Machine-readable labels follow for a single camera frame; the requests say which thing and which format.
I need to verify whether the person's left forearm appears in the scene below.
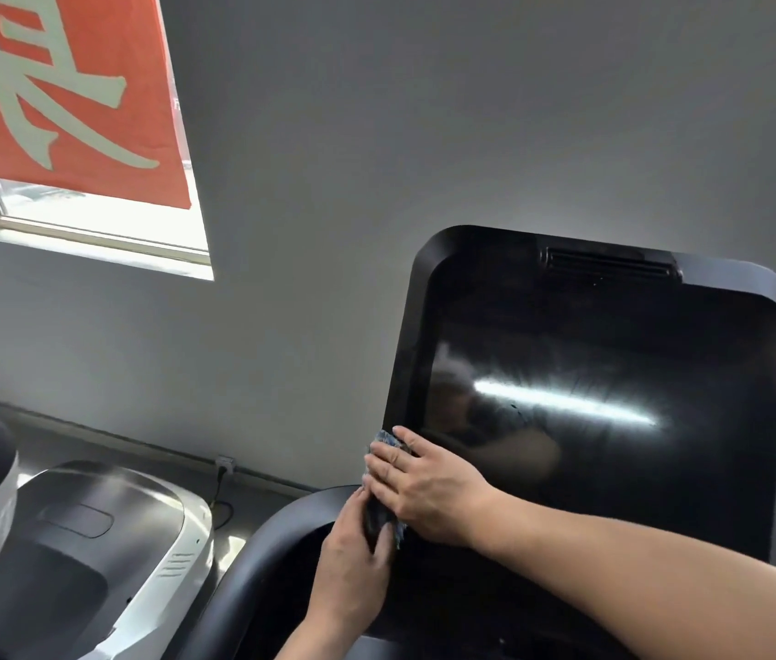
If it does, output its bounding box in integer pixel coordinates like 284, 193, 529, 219
270, 601, 377, 660

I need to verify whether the black curved treadmill handlebar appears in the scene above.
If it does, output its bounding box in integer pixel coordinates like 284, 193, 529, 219
173, 484, 365, 660

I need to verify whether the grey wall cable duct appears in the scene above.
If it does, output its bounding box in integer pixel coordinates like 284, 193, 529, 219
0, 400, 320, 499

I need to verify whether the person's right hand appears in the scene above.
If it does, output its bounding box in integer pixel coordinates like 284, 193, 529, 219
362, 426, 506, 550

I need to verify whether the blue grey cleaning cloth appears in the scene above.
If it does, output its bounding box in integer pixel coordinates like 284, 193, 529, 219
361, 430, 411, 552

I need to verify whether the person's right forearm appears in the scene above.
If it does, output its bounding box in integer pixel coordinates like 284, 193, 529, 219
474, 493, 776, 660

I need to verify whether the window with metal frame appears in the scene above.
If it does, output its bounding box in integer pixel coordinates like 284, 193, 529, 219
0, 96, 215, 282

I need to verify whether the person's left hand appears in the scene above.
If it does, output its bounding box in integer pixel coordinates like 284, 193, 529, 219
305, 485, 400, 616

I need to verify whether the white black treadmill motor cover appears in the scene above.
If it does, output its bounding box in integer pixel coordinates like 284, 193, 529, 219
0, 460, 216, 660

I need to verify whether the black treadmill console screen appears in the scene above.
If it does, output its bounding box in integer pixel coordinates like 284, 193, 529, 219
359, 225, 776, 660

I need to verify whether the orange banner with white characters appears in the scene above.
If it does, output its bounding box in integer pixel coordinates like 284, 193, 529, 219
0, 0, 194, 211

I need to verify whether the black power cable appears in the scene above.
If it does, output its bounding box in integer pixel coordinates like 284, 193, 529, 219
211, 468, 235, 533

